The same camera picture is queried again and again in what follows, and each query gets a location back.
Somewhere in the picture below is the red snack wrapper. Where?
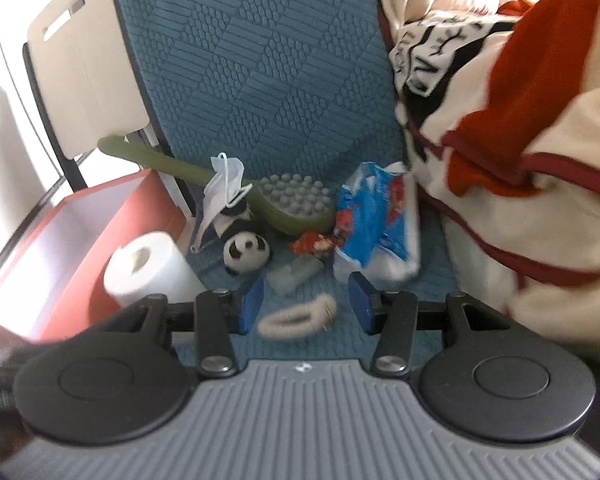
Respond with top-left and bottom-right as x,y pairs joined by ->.
288,231 -> 338,260

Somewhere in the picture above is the red storage box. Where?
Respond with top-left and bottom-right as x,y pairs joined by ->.
0,167 -> 188,348

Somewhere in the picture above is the blue tissue pack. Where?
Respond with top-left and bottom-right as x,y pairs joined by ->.
332,161 -> 421,283

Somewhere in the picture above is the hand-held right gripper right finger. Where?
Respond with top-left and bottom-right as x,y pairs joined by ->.
348,271 -> 512,380

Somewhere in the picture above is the white face mask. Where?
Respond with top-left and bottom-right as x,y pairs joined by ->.
194,152 -> 253,256

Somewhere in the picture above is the white chair with black frame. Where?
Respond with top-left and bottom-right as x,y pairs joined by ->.
22,0 -> 201,221

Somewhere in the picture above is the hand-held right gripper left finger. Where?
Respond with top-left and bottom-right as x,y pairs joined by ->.
91,276 -> 266,380

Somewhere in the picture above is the blue textured mat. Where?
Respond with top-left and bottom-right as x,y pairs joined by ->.
105,0 -> 456,361

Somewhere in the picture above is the panda plush toy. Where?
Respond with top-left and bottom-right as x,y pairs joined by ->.
215,205 -> 273,276

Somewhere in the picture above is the white toilet paper roll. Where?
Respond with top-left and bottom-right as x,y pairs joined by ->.
102,231 -> 208,308

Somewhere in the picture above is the cream and red printed blanket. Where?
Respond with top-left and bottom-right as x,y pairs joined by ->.
380,0 -> 600,361

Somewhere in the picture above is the green massage brush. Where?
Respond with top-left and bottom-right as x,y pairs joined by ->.
97,136 -> 338,237

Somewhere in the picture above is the fluffy cream hair clip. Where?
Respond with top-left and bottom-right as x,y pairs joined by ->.
256,294 -> 338,338

